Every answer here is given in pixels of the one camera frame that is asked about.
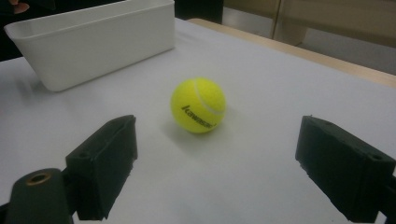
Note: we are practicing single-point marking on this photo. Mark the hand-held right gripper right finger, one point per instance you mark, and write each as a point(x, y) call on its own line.
point(339, 161)

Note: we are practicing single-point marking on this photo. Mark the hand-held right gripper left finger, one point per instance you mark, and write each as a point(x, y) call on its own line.
point(102, 161)

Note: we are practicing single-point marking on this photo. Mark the yellow tennis ball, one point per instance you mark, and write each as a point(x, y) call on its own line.
point(196, 102)

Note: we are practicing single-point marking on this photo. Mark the white table cover board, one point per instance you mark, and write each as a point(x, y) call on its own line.
point(249, 99)

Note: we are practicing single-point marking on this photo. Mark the light wooden table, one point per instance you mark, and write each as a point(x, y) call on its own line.
point(311, 54)

